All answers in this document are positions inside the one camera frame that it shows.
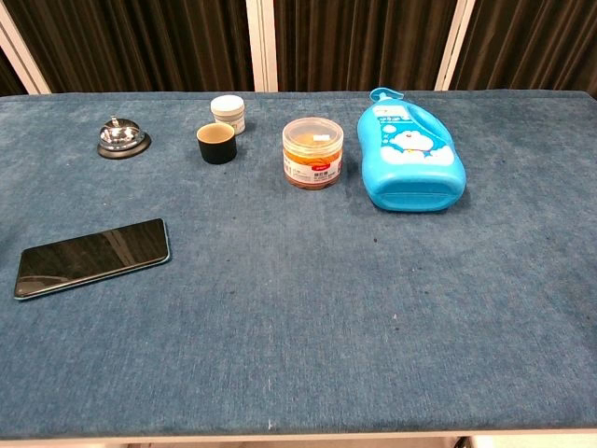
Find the clear plastic jar orange label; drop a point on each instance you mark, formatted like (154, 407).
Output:
(312, 156)

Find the blue fabric table cloth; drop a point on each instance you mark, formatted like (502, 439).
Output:
(298, 303)

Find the black cup with beige inside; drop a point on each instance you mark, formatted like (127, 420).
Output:
(217, 145)

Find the blue cartoon detergent bottle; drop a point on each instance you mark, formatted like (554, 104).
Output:
(410, 158)

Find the small white lidded jar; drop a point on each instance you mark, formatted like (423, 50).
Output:
(228, 112)

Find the silver desk call bell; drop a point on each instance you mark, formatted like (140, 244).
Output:
(122, 135)

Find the black smartphone with teal edge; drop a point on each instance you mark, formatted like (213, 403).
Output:
(93, 256)

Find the dark pleated curtain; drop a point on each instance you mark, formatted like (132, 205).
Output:
(149, 42)

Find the white frame post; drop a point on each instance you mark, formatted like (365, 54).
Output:
(262, 44)
(454, 44)
(21, 51)

